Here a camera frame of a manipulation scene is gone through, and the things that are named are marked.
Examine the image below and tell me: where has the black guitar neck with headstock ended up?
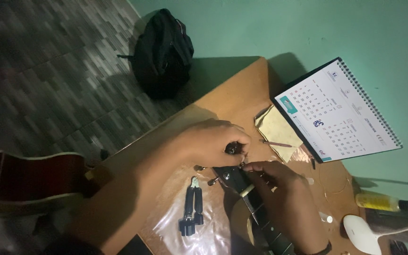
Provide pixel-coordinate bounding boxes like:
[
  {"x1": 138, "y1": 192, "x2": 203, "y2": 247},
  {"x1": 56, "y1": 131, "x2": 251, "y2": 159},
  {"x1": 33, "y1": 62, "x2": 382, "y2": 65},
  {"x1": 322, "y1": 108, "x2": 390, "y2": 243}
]
[{"x1": 194, "y1": 161, "x2": 297, "y2": 255}]

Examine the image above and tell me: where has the yellow cloth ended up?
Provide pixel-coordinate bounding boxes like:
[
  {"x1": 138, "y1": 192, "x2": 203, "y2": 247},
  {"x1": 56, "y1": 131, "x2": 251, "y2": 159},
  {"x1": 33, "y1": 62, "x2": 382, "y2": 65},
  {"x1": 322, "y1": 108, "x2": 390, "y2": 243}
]
[{"x1": 254, "y1": 105, "x2": 304, "y2": 163}]

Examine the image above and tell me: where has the thin pen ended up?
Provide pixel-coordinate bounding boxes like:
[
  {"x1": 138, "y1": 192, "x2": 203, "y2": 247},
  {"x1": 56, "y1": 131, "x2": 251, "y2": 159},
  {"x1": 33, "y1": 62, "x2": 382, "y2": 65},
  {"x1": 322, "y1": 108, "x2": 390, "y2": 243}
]
[{"x1": 259, "y1": 140, "x2": 297, "y2": 148}]

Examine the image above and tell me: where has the black wristband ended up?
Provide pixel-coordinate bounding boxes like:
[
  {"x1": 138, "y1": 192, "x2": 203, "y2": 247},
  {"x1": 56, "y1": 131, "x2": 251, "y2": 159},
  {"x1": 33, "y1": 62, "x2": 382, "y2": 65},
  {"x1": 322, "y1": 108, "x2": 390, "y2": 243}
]
[{"x1": 295, "y1": 240, "x2": 333, "y2": 255}]

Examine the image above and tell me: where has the yellow bottle with black cap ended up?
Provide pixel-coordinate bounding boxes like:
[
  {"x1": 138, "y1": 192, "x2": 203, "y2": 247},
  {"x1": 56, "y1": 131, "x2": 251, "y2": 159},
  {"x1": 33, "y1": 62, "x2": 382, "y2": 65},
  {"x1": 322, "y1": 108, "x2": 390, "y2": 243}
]
[{"x1": 355, "y1": 193, "x2": 408, "y2": 213}]

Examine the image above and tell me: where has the person's left hand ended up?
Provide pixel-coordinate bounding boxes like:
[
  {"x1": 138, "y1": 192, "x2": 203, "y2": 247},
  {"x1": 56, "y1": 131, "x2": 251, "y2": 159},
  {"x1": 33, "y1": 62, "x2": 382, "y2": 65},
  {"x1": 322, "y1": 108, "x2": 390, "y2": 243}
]
[{"x1": 175, "y1": 119, "x2": 251, "y2": 168}]

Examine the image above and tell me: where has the white rounded lamp base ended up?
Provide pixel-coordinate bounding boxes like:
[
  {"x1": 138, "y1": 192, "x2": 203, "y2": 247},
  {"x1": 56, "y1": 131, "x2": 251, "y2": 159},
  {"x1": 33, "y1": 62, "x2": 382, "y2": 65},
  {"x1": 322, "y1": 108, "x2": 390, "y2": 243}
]
[{"x1": 343, "y1": 215, "x2": 383, "y2": 255}]

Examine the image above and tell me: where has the white spiral desk calendar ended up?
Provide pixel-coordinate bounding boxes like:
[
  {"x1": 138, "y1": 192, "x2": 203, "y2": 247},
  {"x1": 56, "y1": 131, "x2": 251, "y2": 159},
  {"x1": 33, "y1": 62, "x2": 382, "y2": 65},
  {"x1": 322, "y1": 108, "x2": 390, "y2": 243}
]
[{"x1": 273, "y1": 57, "x2": 403, "y2": 164}]

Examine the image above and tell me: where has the black backpack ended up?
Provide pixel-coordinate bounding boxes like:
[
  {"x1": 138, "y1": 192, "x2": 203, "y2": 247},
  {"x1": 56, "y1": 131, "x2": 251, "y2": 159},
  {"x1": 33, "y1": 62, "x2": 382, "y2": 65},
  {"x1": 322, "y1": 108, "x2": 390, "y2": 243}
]
[{"x1": 117, "y1": 8, "x2": 195, "y2": 100}]

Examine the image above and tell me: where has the person's right hand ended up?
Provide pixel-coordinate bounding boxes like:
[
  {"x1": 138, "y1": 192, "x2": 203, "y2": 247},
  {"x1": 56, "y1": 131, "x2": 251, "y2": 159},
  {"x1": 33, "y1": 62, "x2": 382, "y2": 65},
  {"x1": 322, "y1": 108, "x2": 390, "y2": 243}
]
[{"x1": 242, "y1": 161, "x2": 329, "y2": 251}]

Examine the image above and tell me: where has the clear plastic sheet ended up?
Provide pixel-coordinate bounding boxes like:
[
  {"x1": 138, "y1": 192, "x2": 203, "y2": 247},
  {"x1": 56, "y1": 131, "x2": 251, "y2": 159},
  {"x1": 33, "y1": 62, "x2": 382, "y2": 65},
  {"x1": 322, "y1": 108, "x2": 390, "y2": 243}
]
[{"x1": 153, "y1": 166, "x2": 254, "y2": 255}]

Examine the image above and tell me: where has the red guitar body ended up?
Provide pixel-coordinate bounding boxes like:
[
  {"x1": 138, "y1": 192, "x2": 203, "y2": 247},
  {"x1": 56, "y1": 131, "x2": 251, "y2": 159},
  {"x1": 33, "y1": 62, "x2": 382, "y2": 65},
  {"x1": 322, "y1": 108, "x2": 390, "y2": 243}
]
[{"x1": 0, "y1": 151, "x2": 96, "y2": 215}]

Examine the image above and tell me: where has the coiled guitar string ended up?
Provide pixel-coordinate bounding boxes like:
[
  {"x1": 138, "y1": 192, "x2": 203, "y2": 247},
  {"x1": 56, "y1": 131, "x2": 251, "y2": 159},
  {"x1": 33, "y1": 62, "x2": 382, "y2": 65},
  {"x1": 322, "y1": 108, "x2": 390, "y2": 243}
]
[{"x1": 318, "y1": 164, "x2": 351, "y2": 204}]

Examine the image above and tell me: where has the black string winder knob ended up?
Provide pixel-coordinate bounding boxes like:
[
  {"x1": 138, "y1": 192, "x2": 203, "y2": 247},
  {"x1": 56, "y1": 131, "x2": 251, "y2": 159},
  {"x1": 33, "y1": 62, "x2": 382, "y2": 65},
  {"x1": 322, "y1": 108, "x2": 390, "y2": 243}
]
[{"x1": 225, "y1": 142, "x2": 242, "y2": 155}]

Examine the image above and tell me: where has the black plier string tool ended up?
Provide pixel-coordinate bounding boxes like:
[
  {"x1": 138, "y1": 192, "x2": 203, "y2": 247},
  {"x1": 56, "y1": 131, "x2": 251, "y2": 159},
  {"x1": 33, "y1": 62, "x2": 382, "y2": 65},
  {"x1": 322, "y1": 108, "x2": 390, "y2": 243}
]
[{"x1": 178, "y1": 176, "x2": 204, "y2": 237}]

